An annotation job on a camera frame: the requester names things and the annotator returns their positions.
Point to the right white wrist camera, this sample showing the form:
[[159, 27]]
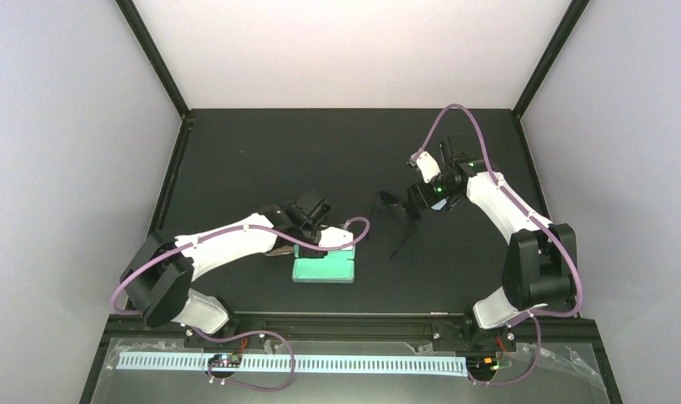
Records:
[[425, 164]]

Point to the white slotted cable duct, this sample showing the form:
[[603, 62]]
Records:
[[299, 363]]

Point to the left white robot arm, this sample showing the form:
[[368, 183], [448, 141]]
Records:
[[159, 280]]

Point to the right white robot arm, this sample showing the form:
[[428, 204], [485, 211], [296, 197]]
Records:
[[540, 266]]

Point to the brown plaid glasses case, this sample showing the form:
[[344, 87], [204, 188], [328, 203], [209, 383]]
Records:
[[281, 251]]

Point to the left black frame post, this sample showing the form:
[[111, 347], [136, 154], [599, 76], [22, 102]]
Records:
[[149, 47]]

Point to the small circuit board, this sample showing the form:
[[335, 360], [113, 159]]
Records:
[[485, 364], [220, 360]]

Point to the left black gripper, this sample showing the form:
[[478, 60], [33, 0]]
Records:
[[303, 254]]

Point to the black front frame rail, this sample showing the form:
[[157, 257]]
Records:
[[438, 333]]

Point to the right black frame post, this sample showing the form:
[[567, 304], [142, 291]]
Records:
[[562, 33]]

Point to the black sunglasses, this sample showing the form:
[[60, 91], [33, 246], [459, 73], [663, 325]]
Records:
[[394, 219]]

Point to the right small circuit board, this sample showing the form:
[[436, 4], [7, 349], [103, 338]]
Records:
[[485, 364]]

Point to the blue-grey glasses case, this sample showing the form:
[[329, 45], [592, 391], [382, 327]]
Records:
[[337, 267]]

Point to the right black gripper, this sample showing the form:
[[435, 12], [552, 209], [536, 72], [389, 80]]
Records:
[[416, 202]]

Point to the left small circuit board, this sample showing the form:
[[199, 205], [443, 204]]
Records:
[[220, 360]]

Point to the black frame post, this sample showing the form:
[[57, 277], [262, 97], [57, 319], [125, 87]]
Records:
[[149, 47], [562, 33]]

